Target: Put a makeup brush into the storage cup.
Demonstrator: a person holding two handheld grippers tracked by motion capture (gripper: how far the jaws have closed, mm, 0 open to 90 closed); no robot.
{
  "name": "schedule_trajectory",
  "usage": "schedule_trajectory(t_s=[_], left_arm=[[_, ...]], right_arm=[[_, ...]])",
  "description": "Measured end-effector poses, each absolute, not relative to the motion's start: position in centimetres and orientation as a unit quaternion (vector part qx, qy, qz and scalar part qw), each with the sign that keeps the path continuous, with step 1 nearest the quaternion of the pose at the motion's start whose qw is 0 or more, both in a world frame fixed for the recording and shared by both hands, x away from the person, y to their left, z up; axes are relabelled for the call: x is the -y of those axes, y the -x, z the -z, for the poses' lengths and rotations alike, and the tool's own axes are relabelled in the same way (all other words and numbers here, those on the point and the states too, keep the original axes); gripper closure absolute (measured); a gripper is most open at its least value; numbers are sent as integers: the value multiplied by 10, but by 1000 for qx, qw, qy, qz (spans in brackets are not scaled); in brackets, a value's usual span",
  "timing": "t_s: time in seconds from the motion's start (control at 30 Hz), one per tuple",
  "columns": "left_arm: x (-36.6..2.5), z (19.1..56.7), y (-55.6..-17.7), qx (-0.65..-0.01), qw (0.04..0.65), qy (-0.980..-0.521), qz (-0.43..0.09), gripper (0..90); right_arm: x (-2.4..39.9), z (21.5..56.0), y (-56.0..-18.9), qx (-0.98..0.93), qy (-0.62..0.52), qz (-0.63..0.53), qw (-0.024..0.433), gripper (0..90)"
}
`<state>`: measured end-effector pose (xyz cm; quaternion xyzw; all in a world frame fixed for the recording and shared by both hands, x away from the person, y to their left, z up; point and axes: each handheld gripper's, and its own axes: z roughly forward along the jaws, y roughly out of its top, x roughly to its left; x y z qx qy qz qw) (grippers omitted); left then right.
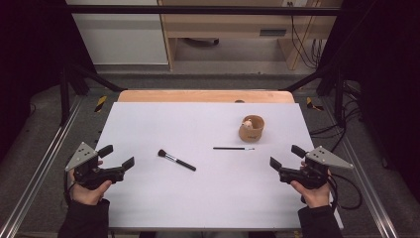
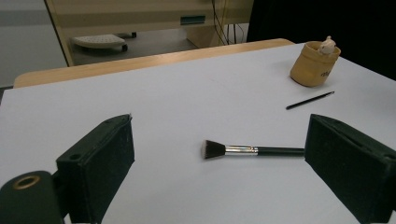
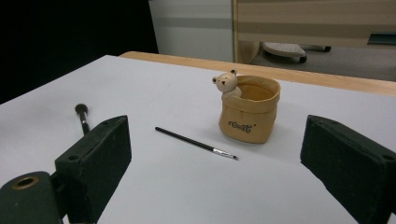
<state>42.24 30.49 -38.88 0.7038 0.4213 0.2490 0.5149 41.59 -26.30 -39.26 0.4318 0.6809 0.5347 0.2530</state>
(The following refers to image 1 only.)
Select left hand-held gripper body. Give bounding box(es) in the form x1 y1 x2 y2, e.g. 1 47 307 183
64 142 127 191

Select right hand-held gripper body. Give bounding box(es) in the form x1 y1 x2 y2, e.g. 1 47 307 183
278 145 355 190

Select tan bear brush holder cup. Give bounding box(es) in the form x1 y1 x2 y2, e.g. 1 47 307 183
238 114 265 144

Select thin black makeup brush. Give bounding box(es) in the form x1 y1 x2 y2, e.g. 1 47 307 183
212 146 256 152

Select large black makeup brush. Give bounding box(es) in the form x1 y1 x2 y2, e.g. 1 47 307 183
157 149 197 173

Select person's right hand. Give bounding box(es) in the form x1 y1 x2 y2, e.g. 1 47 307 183
289 161 333 209

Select person's left hand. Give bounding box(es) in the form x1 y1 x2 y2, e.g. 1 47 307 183
67 160 114 207

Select yellow black tape mark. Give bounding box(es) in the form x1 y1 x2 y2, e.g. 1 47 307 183
305 96 325 112
94 94 109 114

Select white table cover sheet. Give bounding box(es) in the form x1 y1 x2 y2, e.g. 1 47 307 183
95 101 345 231

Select white cabinet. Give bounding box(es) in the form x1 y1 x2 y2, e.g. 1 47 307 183
64 0 169 65

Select black curtain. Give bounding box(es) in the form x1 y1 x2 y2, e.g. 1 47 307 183
318 0 420 202
0 0 97 160

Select light wooden desk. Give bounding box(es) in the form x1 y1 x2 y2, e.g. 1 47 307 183
157 0 343 71

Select white power strip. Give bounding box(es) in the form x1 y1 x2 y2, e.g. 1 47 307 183
281 0 309 8

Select left hand-held gripper cable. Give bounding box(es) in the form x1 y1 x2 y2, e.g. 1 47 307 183
62 172 75 205

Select hand-held gripper cable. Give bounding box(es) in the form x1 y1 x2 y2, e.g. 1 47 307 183
62 172 75 205
328 172 364 211

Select black floor cables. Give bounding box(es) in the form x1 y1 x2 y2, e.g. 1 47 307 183
309 98 362 154

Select aluminium floor rail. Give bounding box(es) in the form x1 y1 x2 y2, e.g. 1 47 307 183
321 96 401 238
0 94 84 238

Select right hand-held gripper cable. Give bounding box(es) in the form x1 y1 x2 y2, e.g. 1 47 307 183
328 172 364 211

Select black metal frame leg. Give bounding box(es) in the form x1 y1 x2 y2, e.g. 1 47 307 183
58 61 129 127
282 62 348 128

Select black cables at desk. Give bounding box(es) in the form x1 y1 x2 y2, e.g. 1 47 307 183
288 1 327 70

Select black metal frame bar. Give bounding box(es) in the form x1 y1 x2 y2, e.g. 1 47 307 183
64 4 343 17

